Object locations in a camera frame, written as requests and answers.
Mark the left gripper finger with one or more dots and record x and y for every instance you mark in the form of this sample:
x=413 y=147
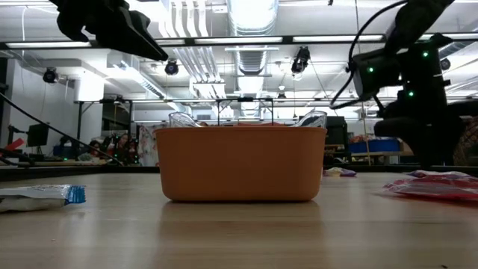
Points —
x=138 y=37

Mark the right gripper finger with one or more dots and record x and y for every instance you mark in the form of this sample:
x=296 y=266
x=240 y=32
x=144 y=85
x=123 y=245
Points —
x=425 y=149
x=446 y=149

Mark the pink translucent candy pack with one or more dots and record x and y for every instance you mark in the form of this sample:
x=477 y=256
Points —
x=437 y=173
x=437 y=188

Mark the purple candy pack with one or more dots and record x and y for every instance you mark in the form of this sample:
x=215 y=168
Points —
x=338 y=172

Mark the white blue candy bar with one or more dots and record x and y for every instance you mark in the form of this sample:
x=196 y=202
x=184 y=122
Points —
x=30 y=196

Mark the cardboard box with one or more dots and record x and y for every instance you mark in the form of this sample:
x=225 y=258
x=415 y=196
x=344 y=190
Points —
x=405 y=146

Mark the patterned brown rug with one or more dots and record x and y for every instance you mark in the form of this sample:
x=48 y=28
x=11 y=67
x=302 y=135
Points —
x=472 y=142

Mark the black overhead beam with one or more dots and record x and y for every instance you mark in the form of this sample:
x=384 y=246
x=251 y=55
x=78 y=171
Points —
x=179 y=42

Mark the blue storage crate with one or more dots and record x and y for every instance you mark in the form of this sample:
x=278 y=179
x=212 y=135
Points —
x=373 y=145

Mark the wooden background table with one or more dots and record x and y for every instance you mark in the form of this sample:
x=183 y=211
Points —
x=373 y=153

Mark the white LED light bar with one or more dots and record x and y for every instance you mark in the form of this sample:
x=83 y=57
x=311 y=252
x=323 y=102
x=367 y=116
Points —
x=239 y=40
x=338 y=38
x=41 y=45
x=463 y=36

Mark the black equipment case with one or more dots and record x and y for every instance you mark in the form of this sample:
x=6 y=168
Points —
x=334 y=130

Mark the clear plastic bin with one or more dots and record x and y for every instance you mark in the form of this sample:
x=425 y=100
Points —
x=182 y=120

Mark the person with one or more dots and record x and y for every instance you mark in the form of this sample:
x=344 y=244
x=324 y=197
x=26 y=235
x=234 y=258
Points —
x=121 y=141
x=95 y=146

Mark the floral patterned cloth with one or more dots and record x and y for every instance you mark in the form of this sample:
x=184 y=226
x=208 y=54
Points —
x=147 y=145

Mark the black monitor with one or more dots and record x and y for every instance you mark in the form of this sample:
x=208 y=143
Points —
x=37 y=134

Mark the red cloth piece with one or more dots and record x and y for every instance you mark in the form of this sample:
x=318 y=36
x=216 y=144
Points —
x=15 y=143

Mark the orange plastic bin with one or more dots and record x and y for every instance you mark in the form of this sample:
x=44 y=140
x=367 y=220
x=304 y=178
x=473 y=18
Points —
x=239 y=164

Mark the black ceiling camera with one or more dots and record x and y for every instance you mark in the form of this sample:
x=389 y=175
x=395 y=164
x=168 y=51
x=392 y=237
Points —
x=50 y=74
x=300 y=60
x=445 y=64
x=172 y=67

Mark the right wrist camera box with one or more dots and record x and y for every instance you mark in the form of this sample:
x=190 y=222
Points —
x=377 y=74

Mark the silver ventilation duct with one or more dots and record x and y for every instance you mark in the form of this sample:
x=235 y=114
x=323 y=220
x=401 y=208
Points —
x=252 y=11

